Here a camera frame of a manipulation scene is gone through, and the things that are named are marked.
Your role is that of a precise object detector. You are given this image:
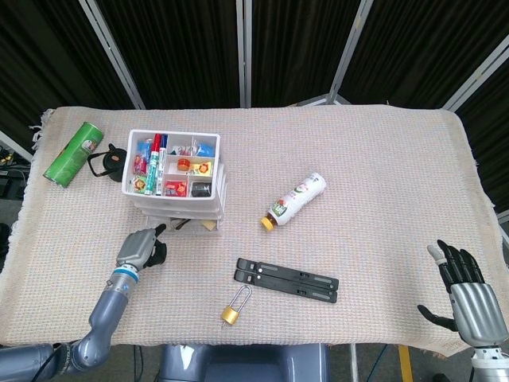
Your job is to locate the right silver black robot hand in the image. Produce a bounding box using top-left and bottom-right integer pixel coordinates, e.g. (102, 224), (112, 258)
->
(416, 239), (504, 348)

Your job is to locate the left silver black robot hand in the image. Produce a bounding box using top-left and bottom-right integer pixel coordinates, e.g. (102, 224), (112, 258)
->
(115, 223), (168, 272)

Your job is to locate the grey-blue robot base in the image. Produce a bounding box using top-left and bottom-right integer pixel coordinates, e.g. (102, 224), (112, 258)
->
(158, 344), (331, 382)

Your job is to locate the red snack packet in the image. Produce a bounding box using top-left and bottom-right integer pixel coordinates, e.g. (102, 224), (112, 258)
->
(165, 179), (188, 197)

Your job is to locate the red cap whiteboard marker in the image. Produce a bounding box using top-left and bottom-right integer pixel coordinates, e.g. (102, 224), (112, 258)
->
(144, 133), (163, 196)

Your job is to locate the blue cap whiteboard marker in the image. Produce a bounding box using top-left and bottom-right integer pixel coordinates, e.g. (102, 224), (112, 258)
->
(153, 134), (169, 197)

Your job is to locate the black round clip object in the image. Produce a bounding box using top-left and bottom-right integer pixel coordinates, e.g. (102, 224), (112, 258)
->
(87, 142), (128, 183)

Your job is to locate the clear plastic packet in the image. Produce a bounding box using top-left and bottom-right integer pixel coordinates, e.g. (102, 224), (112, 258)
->
(170, 145), (200, 158)

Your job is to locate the green chip can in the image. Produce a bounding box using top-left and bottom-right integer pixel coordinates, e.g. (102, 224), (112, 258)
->
(42, 121), (105, 189)

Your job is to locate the brass long-shackle padlock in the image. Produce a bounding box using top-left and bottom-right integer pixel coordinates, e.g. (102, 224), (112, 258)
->
(220, 284), (252, 328)

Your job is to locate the white table leg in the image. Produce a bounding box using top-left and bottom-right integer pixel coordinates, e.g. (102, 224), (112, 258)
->
(348, 344), (359, 382)

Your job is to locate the beige woven tablecloth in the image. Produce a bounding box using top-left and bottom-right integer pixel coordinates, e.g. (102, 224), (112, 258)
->
(0, 103), (498, 357)

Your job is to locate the black folding laptop stand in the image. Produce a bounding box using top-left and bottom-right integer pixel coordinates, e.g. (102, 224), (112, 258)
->
(234, 257), (340, 305)

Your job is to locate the white bottle yellow cap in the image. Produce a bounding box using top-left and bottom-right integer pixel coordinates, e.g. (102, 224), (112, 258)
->
(260, 172), (328, 232)

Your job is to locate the black folding partition screen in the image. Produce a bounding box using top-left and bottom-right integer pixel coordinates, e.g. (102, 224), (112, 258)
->
(0, 0), (509, 224)

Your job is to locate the white drawer organizer box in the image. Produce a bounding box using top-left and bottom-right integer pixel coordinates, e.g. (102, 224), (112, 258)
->
(121, 129), (231, 222)

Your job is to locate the blue cable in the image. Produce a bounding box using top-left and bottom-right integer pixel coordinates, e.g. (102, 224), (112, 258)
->
(371, 345), (389, 382)

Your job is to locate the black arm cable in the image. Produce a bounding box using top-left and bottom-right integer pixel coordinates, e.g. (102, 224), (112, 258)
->
(39, 344), (79, 379)

